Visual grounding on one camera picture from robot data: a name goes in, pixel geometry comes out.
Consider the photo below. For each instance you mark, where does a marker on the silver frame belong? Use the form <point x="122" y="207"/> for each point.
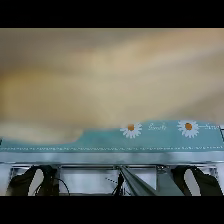
<point x="100" y="158"/>

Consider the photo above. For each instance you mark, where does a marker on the pale yellow garment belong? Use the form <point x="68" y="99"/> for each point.
<point x="100" y="76"/>

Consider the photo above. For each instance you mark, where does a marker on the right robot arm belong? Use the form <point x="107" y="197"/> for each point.
<point x="210" y="185"/>

